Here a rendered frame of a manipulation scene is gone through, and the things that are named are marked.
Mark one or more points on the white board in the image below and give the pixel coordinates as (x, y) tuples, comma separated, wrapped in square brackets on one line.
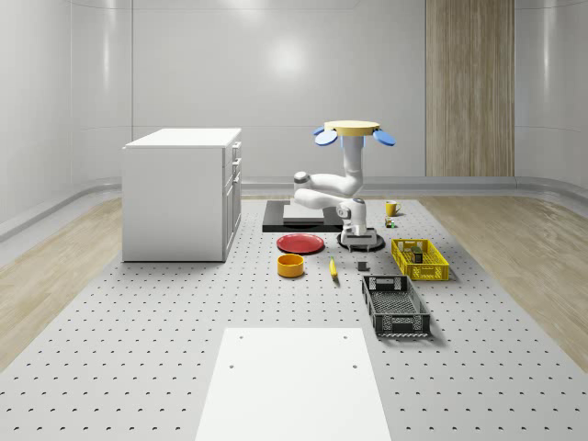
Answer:
[(294, 390)]

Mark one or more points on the dark grey basket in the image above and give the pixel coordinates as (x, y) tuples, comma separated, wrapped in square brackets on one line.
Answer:
[(399, 323)]

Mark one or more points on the black plate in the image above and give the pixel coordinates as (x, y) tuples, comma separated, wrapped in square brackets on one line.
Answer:
[(379, 243)]

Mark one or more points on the black stove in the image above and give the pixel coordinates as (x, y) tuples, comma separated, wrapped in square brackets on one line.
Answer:
[(275, 222)]

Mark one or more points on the flat-sided can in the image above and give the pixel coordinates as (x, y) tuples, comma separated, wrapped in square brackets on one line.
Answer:
[(417, 255)]

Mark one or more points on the puzzle cube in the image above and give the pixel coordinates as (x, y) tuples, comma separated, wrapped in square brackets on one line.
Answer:
[(390, 223)]

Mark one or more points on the banana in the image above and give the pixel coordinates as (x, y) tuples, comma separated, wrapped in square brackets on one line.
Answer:
[(333, 268)]

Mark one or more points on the white cabinet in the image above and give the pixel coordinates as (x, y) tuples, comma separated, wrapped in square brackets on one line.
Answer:
[(174, 202)]

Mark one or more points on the grey cube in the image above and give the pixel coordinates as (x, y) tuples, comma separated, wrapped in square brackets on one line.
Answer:
[(363, 266)]

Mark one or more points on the red plate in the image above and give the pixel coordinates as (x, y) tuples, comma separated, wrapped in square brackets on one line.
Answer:
[(301, 243)]

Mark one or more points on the yellow basket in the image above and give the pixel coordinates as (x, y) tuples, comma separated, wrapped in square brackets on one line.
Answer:
[(425, 273)]

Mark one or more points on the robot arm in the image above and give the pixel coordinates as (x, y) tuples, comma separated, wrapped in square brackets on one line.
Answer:
[(351, 177)]

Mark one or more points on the yellow bowl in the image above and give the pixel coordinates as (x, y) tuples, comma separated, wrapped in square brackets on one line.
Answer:
[(290, 268)]

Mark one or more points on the yellow mug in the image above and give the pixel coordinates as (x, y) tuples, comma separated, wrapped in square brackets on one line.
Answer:
[(391, 209)]

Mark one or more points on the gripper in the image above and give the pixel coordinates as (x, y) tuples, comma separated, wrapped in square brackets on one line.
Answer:
[(358, 235)]

